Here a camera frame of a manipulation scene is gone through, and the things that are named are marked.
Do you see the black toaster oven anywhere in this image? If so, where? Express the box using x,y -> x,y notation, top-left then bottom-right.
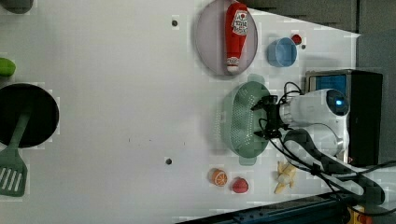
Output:
305,69 -> 383,167

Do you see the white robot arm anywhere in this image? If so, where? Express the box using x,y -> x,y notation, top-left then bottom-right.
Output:
251,89 -> 389,205

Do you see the green plastic strainer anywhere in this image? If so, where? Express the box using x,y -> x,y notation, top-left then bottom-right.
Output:
221,74 -> 269,166

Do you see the grey round plate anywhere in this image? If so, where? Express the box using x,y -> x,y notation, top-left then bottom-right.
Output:
194,0 -> 258,76

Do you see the blue bowl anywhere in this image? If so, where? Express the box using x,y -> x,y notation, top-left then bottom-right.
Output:
267,37 -> 297,67

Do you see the toy strawberry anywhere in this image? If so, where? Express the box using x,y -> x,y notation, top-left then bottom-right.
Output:
232,177 -> 248,193
291,35 -> 303,45

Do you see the toy strawberry near back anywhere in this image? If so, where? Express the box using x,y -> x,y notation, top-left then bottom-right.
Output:
291,35 -> 303,45

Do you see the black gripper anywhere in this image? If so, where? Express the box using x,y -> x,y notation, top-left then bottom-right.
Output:
251,95 -> 289,139

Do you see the toy orange slice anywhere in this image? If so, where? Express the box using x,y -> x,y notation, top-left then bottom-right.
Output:
211,169 -> 228,187

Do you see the black cylinder cup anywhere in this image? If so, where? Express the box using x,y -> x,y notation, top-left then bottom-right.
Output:
0,0 -> 34,14

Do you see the green spatula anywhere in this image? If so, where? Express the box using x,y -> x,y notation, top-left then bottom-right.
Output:
0,109 -> 31,197

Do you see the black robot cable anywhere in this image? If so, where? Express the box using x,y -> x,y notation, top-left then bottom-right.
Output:
258,81 -> 396,217

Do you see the toy strawberry near front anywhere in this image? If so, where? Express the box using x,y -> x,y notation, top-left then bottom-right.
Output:
232,177 -> 248,193

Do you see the green toy vegetable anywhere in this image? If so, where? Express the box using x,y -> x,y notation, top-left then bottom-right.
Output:
0,58 -> 16,77

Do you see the toy banana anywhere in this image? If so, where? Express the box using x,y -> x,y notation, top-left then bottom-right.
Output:
275,161 -> 297,194

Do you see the red ketchup bottle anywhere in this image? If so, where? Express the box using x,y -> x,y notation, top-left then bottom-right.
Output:
224,0 -> 248,74

